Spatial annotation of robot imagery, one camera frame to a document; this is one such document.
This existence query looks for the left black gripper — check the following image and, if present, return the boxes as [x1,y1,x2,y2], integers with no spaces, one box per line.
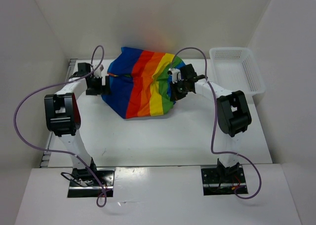
[86,75,112,95]

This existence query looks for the rainbow striped shorts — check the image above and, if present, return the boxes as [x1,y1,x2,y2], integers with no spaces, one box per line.
[102,47,185,119]

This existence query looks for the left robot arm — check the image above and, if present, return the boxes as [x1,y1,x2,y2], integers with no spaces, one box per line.
[44,70,107,186]

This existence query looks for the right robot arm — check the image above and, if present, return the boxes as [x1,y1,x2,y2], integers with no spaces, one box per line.
[167,64,252,182]

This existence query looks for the white plastic basket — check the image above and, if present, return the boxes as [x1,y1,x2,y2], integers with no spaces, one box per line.
[209,47,266,96]

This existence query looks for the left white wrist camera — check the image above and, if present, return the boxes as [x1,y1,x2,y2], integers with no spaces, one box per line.
[93,64,104,78]

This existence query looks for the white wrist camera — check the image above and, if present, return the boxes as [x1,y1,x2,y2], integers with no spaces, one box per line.
[167,68,183,84]
[93,64,104,78]

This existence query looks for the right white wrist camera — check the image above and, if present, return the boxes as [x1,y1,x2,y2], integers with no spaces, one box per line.
[167,68,183,84]

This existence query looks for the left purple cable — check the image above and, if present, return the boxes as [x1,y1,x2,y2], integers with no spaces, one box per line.
[13,45,114,208]

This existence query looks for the purple cable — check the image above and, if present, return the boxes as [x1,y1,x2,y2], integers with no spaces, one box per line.
[170,46,262,200]
[13,45,114,208]

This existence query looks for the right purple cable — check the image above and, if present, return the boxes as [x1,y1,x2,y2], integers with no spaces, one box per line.
[170,46,262,200]

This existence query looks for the aluminium frame rail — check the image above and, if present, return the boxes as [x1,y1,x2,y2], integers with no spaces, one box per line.
[39,59,77,168]

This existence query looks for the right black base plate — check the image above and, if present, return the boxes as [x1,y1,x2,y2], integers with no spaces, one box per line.
[200,165,248,196]

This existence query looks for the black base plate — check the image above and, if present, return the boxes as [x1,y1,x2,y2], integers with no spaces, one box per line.
[200,165,248,196]
[61,168,115,198]

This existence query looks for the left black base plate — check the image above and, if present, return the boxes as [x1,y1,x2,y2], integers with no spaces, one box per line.
[61,168,115,198]

